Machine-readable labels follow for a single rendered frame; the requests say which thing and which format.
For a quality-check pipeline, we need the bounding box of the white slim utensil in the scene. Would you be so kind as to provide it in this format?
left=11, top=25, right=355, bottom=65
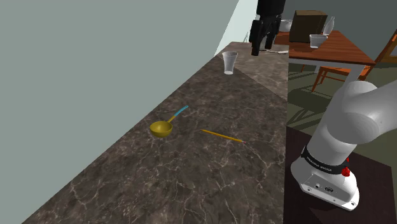
left=260, top=48, right=289, bottom=55

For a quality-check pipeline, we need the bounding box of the brown wooden dining table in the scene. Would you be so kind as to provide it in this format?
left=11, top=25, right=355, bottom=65
left=274, top=9, right=377, bottom=92

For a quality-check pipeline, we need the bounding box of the yellow pencil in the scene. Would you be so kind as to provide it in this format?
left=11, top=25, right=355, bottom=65
left=199, top=129, right=247, bottom=144

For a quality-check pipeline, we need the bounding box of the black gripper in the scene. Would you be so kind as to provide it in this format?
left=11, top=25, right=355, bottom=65
left=248, top=0, right=286, bottom=57

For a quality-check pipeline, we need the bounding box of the yellow ladle with blue handle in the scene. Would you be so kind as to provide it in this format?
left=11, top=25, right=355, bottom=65
left=149, top=105, right=190, bottom=139

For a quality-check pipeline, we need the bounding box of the clear glass cup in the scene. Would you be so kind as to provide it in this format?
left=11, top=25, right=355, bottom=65
left=221, top=51, right=239, bottom=76

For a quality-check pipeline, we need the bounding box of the orange wooden chair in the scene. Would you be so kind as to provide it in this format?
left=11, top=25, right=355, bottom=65
left=310, top=29, right=397, bottom=93

